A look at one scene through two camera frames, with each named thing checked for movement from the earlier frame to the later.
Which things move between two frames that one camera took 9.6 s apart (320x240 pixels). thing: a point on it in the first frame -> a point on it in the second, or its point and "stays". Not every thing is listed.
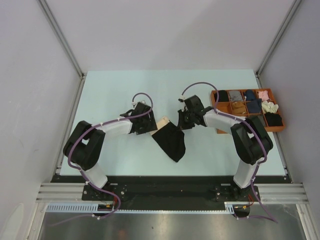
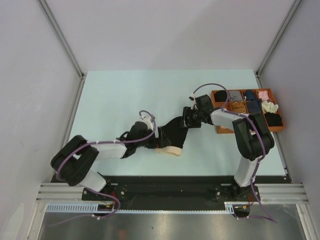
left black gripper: [151, 125] -> [156, 142]
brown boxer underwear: [238, 107] stays
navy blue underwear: [255, 106] stays
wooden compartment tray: [247, 102] stays
